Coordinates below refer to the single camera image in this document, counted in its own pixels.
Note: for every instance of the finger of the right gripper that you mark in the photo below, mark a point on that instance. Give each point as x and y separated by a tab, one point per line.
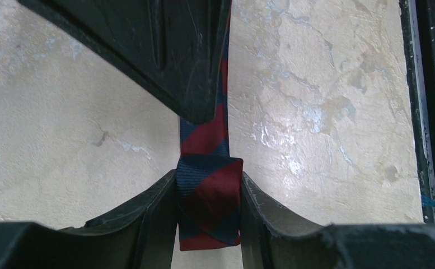
170	48

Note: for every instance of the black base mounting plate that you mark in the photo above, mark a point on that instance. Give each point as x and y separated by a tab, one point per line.
418	26

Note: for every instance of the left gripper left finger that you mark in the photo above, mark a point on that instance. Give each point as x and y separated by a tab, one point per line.
140	233

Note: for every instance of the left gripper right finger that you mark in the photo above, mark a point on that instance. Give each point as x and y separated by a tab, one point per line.
273	236

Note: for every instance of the red navy striped tie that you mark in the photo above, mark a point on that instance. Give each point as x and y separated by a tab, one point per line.
208	179

